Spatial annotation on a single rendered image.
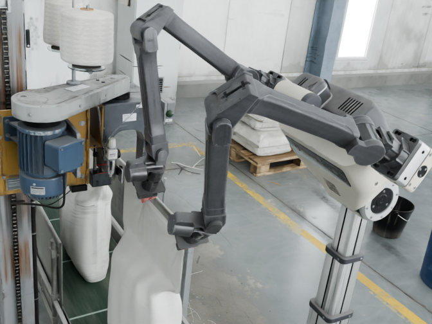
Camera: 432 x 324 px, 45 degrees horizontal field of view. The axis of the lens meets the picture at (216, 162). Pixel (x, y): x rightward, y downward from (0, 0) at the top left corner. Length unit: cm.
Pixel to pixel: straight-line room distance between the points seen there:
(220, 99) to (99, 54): 64
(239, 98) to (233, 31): 592
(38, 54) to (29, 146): 301
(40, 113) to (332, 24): 618
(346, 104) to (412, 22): 781
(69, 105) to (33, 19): 297
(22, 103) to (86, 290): 114
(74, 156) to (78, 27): 39
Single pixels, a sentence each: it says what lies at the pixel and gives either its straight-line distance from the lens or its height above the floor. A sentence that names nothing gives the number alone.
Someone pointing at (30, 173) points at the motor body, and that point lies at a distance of 176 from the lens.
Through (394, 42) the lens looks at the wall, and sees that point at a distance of 910.
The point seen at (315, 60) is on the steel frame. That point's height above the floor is 48.
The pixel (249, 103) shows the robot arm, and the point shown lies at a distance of 108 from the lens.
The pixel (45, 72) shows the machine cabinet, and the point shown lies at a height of 73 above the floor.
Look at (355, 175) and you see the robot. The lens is 153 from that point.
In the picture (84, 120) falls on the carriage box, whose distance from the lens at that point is 193.
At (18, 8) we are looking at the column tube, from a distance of 184.
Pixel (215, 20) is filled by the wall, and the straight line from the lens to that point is 680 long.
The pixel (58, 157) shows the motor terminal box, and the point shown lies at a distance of 164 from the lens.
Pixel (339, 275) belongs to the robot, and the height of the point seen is 87.
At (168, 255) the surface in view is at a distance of 172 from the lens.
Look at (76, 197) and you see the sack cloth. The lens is 238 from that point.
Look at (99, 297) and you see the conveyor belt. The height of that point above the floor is 38.
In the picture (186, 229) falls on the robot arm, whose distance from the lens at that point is 143.
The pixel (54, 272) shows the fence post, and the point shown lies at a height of 57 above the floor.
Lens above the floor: 193
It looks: 23 degrees down
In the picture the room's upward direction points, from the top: 7 degrees clockwise
